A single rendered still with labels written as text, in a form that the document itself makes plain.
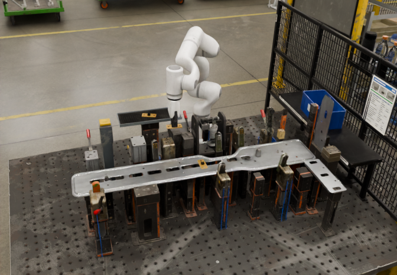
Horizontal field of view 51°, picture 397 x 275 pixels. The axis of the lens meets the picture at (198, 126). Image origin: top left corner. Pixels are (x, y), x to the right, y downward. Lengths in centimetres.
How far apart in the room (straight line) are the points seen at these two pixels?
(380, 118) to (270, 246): 96
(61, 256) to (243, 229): 97
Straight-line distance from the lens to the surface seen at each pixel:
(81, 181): 228
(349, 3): 448
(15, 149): 453
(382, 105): 256
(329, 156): 249
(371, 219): 269
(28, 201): 271
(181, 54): 219
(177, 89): 209
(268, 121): 255
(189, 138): 242
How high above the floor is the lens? 240
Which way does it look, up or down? 31 degrees down
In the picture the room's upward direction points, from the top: 2 degrees clockwise
